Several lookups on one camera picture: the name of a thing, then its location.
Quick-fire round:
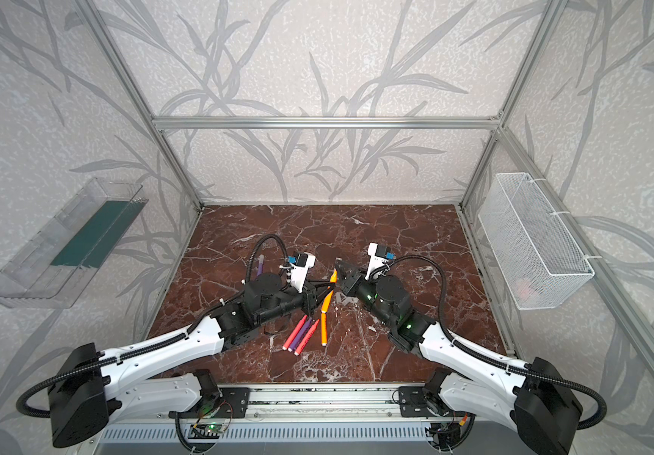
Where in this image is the purple highlighter pen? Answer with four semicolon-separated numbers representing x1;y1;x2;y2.
288;318;314;352
256;254;265;277

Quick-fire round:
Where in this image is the pink highlighter pen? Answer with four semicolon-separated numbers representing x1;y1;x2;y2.
282;316;309;351
294;320;319;356

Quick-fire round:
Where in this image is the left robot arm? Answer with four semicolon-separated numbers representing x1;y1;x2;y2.
16;273;334;449

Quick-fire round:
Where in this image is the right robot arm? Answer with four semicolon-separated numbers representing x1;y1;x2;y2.
336;260;609;454

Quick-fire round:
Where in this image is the yellow orange highlighter pen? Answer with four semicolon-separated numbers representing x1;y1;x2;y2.
320;312;328;347

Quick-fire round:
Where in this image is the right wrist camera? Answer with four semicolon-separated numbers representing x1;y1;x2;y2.
366;243;396;281

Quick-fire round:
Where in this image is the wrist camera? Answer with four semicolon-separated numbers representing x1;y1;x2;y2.
366;243;396;281
287;253;315;293

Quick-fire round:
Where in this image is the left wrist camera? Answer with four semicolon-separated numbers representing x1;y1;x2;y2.
287;253;315;293

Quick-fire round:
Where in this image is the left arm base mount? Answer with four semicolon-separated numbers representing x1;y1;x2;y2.
190;387;251;419

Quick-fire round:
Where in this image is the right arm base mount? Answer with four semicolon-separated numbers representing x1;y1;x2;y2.
393;386;467;419

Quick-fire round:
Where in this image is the aluminium front rail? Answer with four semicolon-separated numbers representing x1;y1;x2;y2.
78;382;561;425

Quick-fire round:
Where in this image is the circuit board with wires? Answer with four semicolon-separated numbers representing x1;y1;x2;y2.
188;423;229;441

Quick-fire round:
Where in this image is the white wire mesh basket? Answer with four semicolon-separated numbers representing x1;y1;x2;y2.
478;173;595;310

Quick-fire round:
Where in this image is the clear plastic wall tray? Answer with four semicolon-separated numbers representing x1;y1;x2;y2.
0;177;149;309

